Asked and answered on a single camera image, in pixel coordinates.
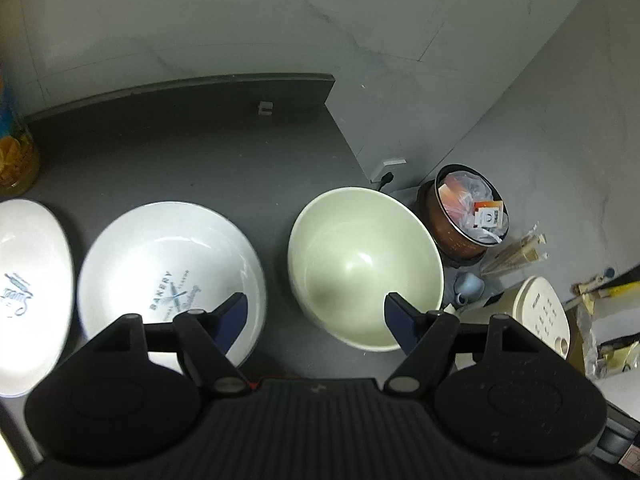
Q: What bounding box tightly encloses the pack of wooden chopsticks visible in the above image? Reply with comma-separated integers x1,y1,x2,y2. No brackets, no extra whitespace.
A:
481,230,549,277

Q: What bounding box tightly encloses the pale green bowl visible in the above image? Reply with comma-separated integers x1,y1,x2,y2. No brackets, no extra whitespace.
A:
287,187,445,352

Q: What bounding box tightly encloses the white wall socket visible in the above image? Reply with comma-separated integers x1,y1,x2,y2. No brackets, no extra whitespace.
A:
369,158,407,184

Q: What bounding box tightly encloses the yellow handled tool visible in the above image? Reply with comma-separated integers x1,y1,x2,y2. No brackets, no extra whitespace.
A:
572,266,640,312

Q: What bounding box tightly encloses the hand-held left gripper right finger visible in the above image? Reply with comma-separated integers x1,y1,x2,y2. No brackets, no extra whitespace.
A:
384,292,548,395

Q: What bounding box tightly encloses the white oval plate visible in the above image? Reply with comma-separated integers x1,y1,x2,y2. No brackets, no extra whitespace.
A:
0,198,76,399

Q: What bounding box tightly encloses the brown trash bin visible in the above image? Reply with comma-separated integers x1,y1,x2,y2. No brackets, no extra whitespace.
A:
417,163,511,267

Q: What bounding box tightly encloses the light blue cup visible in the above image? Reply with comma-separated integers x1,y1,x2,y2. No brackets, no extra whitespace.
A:
453,272,485,307

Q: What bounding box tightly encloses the white round printed plate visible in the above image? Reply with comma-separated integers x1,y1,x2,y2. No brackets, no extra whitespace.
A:
77,202,269,370

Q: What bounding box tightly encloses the white rice cooker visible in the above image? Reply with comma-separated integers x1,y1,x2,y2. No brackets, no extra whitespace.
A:
452,275,571,372

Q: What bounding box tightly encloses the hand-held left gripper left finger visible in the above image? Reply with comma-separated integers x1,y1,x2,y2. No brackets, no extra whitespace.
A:
87,292,249,397

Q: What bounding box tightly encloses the clear trash bag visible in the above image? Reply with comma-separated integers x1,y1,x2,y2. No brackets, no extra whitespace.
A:
438,170,510,246

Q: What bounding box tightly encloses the orange juice bottle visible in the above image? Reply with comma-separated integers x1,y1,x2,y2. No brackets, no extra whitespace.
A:
0,72,42,199

